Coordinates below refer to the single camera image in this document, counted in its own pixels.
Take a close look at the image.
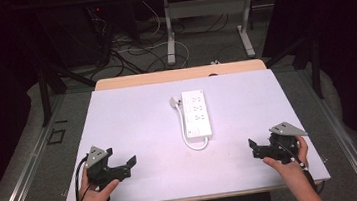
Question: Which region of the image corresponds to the person's left hand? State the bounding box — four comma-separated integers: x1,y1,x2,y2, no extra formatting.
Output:
75,165,123,201

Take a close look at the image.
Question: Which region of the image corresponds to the tangle of floor cables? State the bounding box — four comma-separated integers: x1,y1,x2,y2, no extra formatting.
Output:
84,0,234,80

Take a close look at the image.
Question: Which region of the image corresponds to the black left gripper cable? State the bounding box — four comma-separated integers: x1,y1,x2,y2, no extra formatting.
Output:
70,153,95,201

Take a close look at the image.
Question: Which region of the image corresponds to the white plug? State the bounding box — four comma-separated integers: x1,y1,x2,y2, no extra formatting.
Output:
168,95,184,109

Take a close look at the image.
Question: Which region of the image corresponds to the white power strip cable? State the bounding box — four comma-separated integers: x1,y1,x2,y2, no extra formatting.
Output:
175,101,212,154

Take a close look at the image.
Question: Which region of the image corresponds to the black metal stand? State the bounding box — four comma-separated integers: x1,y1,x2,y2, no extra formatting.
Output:
262,33,326,105
35,60,102,128

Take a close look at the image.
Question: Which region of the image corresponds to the person's right hand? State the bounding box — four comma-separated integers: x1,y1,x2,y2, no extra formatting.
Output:
260,133,312,184

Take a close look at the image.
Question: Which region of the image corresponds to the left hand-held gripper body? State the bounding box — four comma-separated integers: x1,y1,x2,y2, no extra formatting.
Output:
82,142,133,193

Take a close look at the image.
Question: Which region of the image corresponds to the white desk with metal legs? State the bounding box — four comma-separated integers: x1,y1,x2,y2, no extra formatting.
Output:
141,0,294,69

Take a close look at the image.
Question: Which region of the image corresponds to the wooden table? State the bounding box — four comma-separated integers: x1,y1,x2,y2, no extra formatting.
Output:
93,57,268,92

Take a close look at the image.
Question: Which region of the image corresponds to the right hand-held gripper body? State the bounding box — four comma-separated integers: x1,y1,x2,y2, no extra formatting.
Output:
261,119,312,168

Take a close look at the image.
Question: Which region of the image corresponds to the aluminium floor rail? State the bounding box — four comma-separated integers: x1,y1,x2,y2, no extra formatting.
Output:
0,93,77,201
295,63,357,201

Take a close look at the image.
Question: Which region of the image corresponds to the white table cover board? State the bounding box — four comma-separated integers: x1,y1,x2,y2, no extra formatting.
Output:
51,63,332,201

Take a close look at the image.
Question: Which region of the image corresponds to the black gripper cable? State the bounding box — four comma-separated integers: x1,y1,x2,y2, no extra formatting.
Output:
275,136,319,195
70,153,95,201

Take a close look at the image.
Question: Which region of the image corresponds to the black floor socket cover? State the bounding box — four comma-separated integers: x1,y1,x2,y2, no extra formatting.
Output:
45,127,68,146

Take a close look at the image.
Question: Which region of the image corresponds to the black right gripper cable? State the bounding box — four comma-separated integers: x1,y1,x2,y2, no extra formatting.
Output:
275,136,319,195

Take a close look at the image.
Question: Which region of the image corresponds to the white power strip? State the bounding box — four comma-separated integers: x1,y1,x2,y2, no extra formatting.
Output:
180,88,214,140

